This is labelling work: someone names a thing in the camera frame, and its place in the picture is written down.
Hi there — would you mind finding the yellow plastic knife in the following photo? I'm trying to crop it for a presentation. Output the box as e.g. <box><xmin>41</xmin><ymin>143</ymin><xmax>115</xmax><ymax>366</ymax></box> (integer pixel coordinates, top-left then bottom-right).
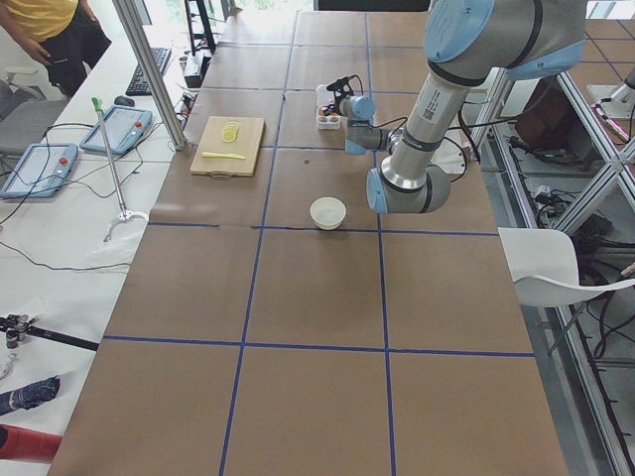
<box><xmin>201</xmin><ymin>152</ymin><xmax>246</xmax><ymax>160</ymax></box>

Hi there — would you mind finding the red cylinder object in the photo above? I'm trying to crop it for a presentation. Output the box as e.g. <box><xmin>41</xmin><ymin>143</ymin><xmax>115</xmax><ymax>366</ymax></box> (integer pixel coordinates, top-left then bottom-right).
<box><xmin>1</xmin><ymin>424</ymin><xmax>63</xmax><ymax>464</ymax></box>

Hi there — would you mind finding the blue teach pendant far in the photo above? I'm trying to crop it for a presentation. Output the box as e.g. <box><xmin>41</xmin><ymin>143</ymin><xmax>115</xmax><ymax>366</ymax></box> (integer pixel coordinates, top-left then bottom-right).
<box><xmin>79</xmin><ymin>105</ymin><xmax>153</xmax><ymax>156</ymax></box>

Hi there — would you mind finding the clear plastic egg box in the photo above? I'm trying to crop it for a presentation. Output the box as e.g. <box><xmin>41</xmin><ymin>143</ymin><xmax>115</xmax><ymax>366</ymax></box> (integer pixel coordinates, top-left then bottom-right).
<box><xmin>315</xmin><ymin>84</ymin><xmax>341</xmax><ymax>131</ymax></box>

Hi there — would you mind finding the bamboo cutting board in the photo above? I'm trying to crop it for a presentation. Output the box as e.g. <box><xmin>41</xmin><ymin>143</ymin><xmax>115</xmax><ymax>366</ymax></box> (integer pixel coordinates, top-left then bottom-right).
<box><xmin>190</xmin><ymin>116</ymin><xmax>265</xmax><ymax>178</ymax></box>

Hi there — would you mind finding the white round bowl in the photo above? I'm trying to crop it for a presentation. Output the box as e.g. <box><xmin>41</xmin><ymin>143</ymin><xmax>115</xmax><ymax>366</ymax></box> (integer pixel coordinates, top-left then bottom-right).
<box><xmin>310</xmin><ymin>196</ymin><xmax>346</xmax><ymax>230</ymax></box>

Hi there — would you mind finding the black keyboard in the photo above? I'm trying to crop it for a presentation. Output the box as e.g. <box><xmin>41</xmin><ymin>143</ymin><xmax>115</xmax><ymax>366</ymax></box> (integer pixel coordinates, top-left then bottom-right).
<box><xmin>124</xmin><ymin>47</ymin><xmax>173</xmax><ymax>97</ymax></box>

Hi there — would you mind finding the blue teach pendant near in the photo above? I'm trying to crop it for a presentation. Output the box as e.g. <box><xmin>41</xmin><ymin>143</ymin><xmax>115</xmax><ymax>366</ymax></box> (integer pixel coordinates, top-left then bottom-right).
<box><xmin>1</xmin><ymin>143</ymin><xmax>78</xmax><ymax>199</ymax></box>

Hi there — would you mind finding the folded blue umbrella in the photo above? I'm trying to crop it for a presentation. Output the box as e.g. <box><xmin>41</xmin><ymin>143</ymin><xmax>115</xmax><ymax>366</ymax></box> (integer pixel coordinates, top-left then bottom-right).
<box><xmin>0</xmin><ymin>376</ymin><xmax>61</xmax><ymax>416</ymax></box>

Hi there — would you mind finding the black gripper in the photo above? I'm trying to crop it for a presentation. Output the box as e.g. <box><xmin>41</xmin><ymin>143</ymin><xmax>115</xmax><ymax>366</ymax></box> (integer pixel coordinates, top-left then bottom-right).
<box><xmin>331</xmin><ymin>96</ymin><xmax>352</xmax><ymax>118</ymax></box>

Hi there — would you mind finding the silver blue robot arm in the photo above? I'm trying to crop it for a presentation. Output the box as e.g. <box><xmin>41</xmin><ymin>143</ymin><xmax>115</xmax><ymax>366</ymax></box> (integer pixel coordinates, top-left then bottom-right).
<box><xmin>327</xmin><ymin>1</ymin><xmax>586</xmax><ymax>214</ymax></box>

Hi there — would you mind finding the blue teach pendant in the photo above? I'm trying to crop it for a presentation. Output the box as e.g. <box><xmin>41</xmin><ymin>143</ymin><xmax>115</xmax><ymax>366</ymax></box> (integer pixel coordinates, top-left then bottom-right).
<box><xmin>79</xmin><ymin>105</ymin><xmax>153</xmax><ymax>156</ymax></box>
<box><xmin>1</xmin><ymin>143</ymin><xmax>78</xmax><ymax>199</ymax></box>

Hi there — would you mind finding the black computer mouse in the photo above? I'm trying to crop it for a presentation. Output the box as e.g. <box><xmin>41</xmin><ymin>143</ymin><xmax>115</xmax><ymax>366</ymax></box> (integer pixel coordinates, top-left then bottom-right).
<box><xmin>114</xmin><ymin>95</ymin><xmax>135</xmax><ymax>107</ymax></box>

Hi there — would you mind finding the black tripod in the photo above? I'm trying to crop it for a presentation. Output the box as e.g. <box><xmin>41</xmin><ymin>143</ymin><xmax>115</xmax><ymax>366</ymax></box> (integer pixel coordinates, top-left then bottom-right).
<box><xmin>1</xmin><ymin>314</ymin><xmax>99</xmax><ymax>351</ymax></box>

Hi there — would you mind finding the grabber stick green tip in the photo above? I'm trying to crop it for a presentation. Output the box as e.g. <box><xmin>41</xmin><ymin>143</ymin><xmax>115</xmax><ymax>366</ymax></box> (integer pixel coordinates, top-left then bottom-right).
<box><xmin>91</xmin><ymin>97</ymin><xmax>149</xmax><ymax>243</ymax></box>

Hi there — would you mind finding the aluminium frame post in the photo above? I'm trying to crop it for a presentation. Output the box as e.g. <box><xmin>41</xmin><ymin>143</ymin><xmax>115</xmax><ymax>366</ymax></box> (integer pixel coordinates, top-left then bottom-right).
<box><xmin>113</xmin><ymin>0</ymin><xmax>187</xmax><ymax>151</ymax></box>

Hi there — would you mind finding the white chair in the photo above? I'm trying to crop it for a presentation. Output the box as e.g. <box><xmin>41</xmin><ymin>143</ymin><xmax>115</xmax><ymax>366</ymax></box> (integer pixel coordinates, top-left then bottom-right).
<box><xmin>498</xmin><ymin>227</ymin><xmax>634</xmax><ymax>307</ymax></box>

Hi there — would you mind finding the person in yellow shirt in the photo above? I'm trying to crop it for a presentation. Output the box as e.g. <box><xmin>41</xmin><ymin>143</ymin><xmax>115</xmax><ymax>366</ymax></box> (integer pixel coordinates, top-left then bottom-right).
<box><xmin>1</xmin><ymin>0</ymin><xmax>111</xmax><ymax>97</ymax></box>

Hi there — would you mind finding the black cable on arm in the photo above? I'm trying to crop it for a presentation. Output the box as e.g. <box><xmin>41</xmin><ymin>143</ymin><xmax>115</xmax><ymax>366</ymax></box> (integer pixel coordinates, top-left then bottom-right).
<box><xmin>346</xmin><ymin>73</ymin><xmax>482</xmax><ymax>175</ymax></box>

